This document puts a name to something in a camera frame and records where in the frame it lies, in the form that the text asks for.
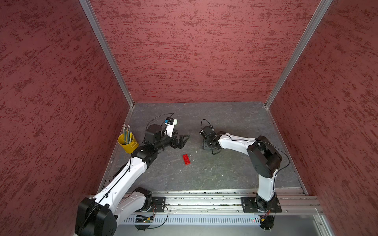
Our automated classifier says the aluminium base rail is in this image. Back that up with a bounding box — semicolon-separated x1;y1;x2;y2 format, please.
152;187;324;215

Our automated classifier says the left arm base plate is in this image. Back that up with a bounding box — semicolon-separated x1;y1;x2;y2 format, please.
139;197;166;213

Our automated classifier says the aluminium corner post left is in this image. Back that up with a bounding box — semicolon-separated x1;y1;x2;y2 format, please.
79;0;135;109

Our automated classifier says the aluminium corner post right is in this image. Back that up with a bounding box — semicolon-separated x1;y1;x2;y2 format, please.
265;0;333;110

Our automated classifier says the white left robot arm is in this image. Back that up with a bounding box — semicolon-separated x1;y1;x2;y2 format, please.
74;124;189;236

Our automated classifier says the red lego brick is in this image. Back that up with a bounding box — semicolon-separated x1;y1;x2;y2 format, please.
183;154;191;165

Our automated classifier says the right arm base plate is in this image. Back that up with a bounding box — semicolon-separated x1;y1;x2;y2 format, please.
241;196;282;213

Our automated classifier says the aluminium corner post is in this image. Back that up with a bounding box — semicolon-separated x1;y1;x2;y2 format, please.
79;0;135;109
265;0;333;110

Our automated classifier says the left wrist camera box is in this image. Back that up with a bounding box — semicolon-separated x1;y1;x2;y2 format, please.
164;117;178;137

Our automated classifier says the perforated cable tray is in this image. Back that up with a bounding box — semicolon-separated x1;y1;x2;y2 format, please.
120;214;260;226

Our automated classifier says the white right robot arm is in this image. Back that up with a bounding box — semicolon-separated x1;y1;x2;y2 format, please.
199;126;282;212

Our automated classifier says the yellow metal pencil cup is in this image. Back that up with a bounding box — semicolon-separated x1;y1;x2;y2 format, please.
118;132;139;154

